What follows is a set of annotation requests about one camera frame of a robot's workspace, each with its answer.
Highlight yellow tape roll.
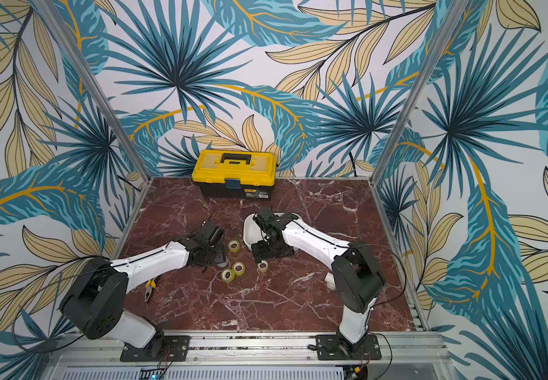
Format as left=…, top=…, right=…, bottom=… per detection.
left=257, top=260, right=268, bottom=273
left=227, top=239, right=241, bottom=253
left=220, top=269, right=236, bottom=283
left=232, top=261, right=245, bottom=276

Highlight white plastic storage box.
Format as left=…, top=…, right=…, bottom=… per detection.
left=243, top=209, right=282, bottom=251

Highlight yellow tape roll bottom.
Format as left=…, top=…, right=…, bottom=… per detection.
left=220, top=269, right=236, bottom=283

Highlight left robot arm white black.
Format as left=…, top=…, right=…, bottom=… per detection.
left=59, top=221, right=226, bottom=359

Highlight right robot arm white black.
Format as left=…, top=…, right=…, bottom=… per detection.
left=243, top=208, right=386, bottom=353

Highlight white pipe fitting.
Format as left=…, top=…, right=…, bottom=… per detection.
left=325, top=272, right=336, bottom=291

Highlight yellow black toolbox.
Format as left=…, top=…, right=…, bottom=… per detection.
left=191, top=150, right=277, bottom=200

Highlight yellow handled pliers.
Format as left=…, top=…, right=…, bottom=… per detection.
left=144, top=278, right=157, bottom=303

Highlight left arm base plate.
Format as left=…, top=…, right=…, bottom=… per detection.
left=120, top=334, right=191, bottom=363

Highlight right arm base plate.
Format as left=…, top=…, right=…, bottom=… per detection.
left=314, top=333, right=382, bottom=361

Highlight aluminium front rail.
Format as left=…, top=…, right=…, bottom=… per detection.
left=47, top=330, right=451, bottom=368

